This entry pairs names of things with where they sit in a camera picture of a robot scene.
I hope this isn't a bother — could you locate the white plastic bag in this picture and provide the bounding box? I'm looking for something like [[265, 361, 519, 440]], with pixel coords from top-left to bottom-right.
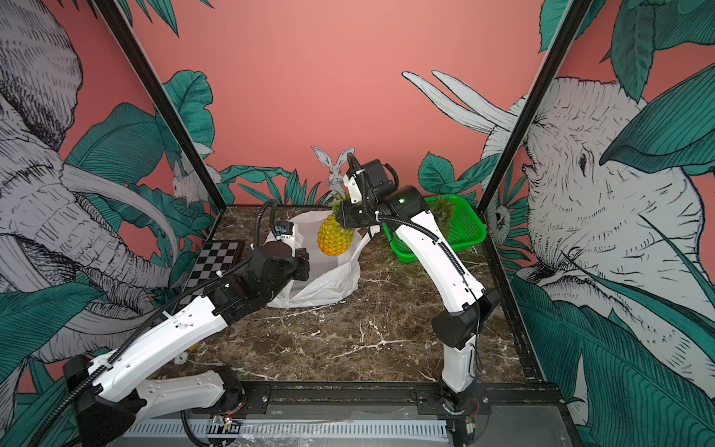
[[267, 210, 380, 308]]

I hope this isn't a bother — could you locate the yellow ripe pineapple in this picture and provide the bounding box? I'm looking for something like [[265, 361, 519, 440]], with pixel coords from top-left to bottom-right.
[[317, 192, 355, 257]]

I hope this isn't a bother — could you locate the greenish brown pineapple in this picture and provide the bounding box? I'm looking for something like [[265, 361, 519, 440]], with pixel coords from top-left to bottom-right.
[[429, 196, 455, 238]]

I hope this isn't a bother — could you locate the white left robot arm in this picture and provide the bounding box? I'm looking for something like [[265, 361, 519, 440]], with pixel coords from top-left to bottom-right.
[[65, 241, 310, 446]]

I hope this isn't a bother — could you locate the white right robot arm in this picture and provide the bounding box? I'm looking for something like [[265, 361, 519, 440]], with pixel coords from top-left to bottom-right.
[[337, 155, 493, 395]]

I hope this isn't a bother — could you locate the black white checkerboard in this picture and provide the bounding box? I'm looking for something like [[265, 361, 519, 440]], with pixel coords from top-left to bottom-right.
[[169, 240, 245, 294]]

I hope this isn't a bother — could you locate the green plastic mesh basket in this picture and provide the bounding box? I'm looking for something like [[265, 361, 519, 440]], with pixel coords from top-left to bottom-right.
[[383, 195, 487, 264]]

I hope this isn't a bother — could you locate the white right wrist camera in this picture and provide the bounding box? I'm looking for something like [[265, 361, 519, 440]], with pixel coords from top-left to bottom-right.
[[343, 174, 363, 204]]

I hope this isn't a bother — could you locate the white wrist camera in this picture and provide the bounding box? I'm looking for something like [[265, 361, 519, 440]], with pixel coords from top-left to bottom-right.
[[274, 221, 296, 249], [343, 174, 363, 204]]

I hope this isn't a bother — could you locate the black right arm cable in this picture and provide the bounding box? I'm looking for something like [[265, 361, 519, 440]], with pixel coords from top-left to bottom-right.
[[345, 153, 487, 297]]

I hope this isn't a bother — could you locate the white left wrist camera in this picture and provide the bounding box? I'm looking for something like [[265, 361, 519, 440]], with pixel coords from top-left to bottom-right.
[[274, 221, 296, 249]]

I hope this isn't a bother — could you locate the white slotted cable duct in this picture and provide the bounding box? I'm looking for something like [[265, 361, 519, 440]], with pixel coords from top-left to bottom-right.
[[121, 418, 451, 443]]

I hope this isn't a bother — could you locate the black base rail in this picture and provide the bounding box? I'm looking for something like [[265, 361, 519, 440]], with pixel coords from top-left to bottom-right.
[[236, 381, 567, 418]]

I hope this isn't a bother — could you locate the black right frame post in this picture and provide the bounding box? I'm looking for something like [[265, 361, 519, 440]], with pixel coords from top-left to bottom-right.
[[477, 1, 591, 383]]

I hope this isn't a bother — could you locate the black frame post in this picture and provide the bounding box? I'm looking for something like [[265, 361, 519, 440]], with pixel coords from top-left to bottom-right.
[[93, 0, 227, 212], [477, 1, 591, 383]]

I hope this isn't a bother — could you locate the black left frame post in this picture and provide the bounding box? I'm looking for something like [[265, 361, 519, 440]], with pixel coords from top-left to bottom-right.
[[93, 0, 227, 212]]

